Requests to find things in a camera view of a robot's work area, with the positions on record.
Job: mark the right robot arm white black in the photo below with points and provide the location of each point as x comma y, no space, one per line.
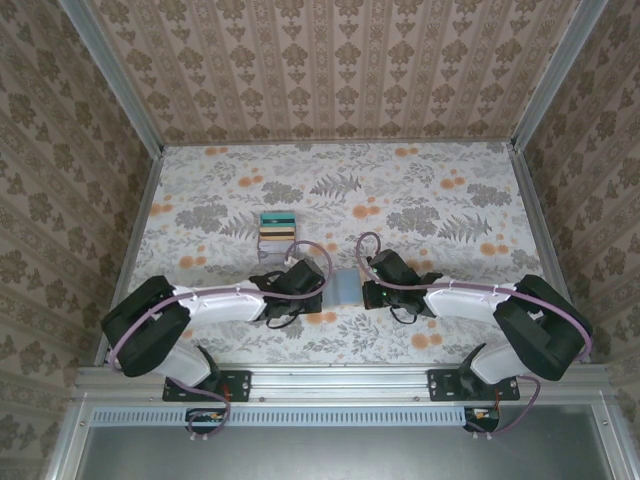
465,305

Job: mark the aluminium frame post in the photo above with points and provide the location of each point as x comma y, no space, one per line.
115,80
555,75

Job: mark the floral patterned table cover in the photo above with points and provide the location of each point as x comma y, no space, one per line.
400,200

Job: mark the grey metal sheet panel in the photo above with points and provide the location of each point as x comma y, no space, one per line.
340,455

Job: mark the beige card holder clear sleeves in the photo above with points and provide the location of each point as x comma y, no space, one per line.
342,289

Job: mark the orange card black stripe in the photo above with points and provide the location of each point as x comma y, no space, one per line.
278,236

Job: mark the grey card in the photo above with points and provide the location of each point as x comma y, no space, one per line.
275,247

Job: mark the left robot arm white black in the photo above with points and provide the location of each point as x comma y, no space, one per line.
220,310

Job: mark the aluminium table edge profile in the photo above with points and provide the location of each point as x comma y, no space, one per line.
137,240
537,225

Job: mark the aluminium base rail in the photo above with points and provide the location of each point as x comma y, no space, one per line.
340,382

